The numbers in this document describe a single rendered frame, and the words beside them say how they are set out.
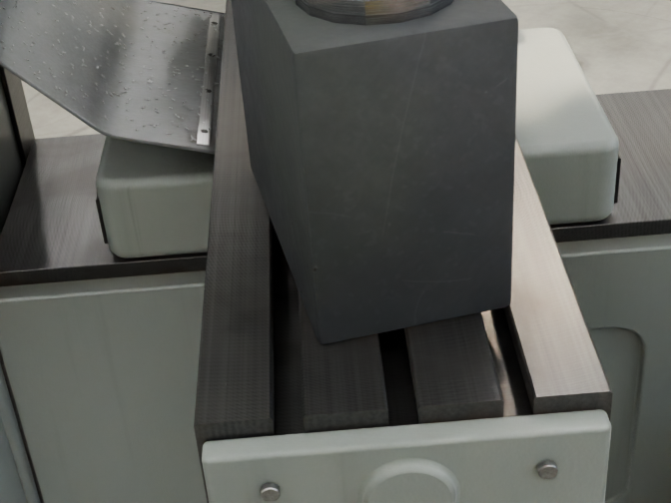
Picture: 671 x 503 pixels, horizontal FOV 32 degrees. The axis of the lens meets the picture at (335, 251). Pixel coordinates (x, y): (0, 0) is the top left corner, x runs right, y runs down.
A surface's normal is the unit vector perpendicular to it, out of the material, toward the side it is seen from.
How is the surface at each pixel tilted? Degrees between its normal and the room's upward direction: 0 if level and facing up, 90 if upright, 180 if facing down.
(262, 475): 90
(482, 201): 90
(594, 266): 90
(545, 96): 0
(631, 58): 0
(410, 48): 90
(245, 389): 0
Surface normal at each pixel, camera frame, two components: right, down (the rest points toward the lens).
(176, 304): 0.05, 0.56
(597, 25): -0.06, -0.83
